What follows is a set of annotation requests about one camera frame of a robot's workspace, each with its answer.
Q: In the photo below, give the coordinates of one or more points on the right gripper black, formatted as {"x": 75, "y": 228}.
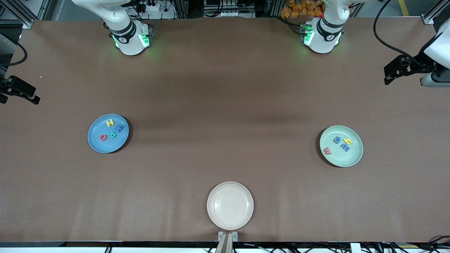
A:
{"x": 7, "y": 86}

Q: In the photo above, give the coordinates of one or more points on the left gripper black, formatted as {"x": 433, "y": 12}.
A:
{"x": 419, "y": 64}

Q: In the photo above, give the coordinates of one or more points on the blue lowercase letter a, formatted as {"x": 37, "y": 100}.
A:
{"x": 337, "y": 138}

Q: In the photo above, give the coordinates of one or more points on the red uppercase letter Q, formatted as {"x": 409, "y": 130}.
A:
{"x": 101, "y": 137}

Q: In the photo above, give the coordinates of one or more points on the yellow uppercase letter H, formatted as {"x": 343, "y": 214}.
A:
{"x": 110, "y": 123}

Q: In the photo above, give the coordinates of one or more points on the blue lowercase letter m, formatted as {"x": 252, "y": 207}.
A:
{"x": 345, "y": 148}

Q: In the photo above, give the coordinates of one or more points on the teal uppercase letter R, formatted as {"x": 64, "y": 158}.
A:
{"x": 113, "y": 134}

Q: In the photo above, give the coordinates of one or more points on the blue uppercase letter W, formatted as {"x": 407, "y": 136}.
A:
{"x": 120, "y": 129}

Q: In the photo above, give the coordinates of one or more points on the red lowercase letter w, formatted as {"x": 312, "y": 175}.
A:
{"x": 327, "y": 151}

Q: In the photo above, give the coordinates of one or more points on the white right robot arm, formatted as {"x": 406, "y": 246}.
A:
{"x": 128, "y": 42}

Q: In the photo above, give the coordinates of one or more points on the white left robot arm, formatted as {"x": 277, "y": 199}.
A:
{"x": 321, "y": 42}

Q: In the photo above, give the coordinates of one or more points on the blue plate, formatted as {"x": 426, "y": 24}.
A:
{"x": 102, "y": 146}

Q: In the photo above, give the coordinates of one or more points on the green plate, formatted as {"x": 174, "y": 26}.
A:
{"x": 351, "y": 158}

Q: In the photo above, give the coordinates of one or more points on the beige plate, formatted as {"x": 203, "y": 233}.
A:
{"x": 230, "y": 205}

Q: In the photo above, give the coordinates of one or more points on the bag of orange objects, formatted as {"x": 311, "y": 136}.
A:
{"x": 299, "y": 8}

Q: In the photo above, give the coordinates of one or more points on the white power strip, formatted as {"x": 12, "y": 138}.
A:
{"x": 154, "y": 8}
{"x": 228, "y": 13}

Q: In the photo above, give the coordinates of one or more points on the brown table cover sheet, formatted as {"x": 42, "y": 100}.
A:
{"x": 140, "y": 196}

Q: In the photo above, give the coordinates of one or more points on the aluminium frame post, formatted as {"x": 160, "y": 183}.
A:
{"x": 24, "y": 15}
{"x": 434, "y": 12}

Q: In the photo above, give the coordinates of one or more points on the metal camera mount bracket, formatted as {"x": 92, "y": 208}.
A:
{"x": 227, "y": 244}

